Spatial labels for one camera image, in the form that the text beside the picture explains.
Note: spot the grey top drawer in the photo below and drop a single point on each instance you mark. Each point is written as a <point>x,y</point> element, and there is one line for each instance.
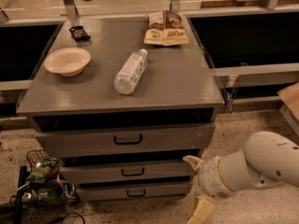
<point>108,142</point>

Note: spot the brown yellow snack bag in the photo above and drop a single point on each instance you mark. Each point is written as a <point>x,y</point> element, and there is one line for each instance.
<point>165,28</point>

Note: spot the grey bottom drawer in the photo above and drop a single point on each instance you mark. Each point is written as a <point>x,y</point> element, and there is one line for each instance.
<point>134,191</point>

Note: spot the grey drawer cabinet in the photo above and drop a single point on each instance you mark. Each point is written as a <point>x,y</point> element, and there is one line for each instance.
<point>175,90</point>

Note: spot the green chip bag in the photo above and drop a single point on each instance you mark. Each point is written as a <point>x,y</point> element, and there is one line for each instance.
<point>47,169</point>

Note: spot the white bowl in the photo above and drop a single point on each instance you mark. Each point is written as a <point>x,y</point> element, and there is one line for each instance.
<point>67,62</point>

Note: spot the small black snack packet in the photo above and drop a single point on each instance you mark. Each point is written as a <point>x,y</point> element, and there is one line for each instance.
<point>79,34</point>

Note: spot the soda can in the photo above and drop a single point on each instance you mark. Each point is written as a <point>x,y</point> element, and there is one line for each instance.
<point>70,192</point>

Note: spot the clear plastic water bottle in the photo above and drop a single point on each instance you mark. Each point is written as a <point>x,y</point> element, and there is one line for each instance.
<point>127,78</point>

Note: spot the brown cardboard piece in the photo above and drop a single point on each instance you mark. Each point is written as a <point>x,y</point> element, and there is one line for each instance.
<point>290,98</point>

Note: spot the grey drawer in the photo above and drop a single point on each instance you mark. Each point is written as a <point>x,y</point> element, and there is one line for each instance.
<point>115,172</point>
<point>108,142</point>
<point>134,191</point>

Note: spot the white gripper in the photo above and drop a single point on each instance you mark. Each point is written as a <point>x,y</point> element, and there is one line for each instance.
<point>209,175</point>

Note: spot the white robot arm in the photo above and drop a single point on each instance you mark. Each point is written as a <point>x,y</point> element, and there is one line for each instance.
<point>267,160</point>

